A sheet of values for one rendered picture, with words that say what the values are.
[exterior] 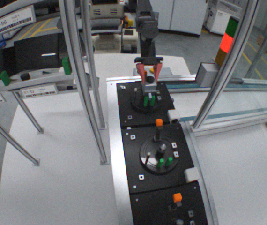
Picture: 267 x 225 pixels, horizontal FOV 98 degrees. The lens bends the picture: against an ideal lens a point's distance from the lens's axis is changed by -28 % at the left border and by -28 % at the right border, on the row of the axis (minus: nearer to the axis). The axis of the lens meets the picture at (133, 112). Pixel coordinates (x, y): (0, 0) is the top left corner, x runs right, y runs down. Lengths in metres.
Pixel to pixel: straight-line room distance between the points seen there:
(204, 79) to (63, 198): 0.67
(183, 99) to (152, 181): 0.46
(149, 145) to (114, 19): 0.93
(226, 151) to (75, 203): 0.72
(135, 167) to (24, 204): 0.52
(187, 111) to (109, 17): 0.86
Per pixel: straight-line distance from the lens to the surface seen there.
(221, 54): 0.48
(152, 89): 0.61
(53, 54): 0.34
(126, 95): 0.71
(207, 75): 0.50
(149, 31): 0.54
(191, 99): 0.84
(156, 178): 0.54
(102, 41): 1.33
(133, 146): 0.57
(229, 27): 0.46
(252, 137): 1.01
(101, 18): 1.25
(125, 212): 0.53
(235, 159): 0.85
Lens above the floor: 1.49
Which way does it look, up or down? 52 degrees down
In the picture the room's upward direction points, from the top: 4 degrees clockwise
